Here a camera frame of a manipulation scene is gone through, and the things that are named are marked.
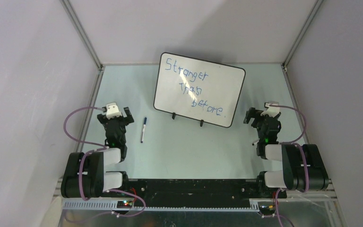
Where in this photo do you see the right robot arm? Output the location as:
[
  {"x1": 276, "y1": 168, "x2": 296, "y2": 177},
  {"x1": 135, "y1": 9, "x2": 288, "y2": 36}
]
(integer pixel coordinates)
[{"x1": 243, "y1": 105, "x2": 329, "y2": 198}]

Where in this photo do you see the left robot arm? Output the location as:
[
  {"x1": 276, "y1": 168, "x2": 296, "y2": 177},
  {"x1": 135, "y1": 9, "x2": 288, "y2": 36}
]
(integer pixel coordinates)
[{"x1": 60, "y1": 103, "x2": 134, "y2": 201}]

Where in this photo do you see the white whiteboard black frame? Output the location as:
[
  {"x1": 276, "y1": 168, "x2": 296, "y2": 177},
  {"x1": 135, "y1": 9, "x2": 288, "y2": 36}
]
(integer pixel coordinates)
[{"x1": 153, "y1": 52, "x2": 246, "y2": 128}]

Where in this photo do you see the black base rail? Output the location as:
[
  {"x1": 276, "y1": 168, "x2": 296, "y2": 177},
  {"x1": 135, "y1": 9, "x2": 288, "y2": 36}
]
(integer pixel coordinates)
[{"x1": 121, "y1": 179, "x2": 277, "y2": 208}]

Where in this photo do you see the wire whiteboard stand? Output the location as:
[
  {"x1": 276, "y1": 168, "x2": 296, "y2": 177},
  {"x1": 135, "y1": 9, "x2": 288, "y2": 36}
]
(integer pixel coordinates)
[{"x1": 171, "y1": 112, "x2": 206, "y2": 128}]

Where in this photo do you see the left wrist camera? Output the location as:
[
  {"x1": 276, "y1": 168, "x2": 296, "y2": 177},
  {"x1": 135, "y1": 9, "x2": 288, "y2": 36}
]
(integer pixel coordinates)
[{"x1": 104, "y1": 102, "x2": 122, "y2": 119}]

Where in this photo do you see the grey cable duct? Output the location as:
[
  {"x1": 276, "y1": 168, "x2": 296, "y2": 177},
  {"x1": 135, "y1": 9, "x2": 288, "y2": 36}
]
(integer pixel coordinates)
[{"x1": 62, "y1": 199, "x2": 259, "y2": 212}]

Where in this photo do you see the white marker pen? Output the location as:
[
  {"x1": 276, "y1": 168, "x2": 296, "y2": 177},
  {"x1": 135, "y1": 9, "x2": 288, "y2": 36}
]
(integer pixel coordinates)
[{"x1": 140, "y1": 123, "x2": 146, "y2": 143}]

